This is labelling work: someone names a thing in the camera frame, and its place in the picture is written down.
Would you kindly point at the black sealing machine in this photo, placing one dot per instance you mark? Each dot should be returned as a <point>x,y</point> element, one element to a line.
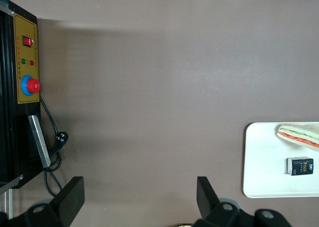
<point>10,87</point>

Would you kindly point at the cream plastic tray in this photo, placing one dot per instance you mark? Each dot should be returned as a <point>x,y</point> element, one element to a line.
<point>264,167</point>

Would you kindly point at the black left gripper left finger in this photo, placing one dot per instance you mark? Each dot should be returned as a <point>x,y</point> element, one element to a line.
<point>72,194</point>

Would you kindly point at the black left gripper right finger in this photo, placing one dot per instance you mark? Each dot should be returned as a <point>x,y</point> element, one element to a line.
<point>205,194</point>

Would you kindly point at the wrapped triangle sandwich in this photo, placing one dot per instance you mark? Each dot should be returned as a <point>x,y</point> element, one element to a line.
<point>299,135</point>

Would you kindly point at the black tissue pack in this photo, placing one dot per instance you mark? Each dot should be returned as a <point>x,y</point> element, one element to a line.
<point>301,166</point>

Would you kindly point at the red emergency stop button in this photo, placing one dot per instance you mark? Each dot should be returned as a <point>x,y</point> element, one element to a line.
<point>32,85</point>

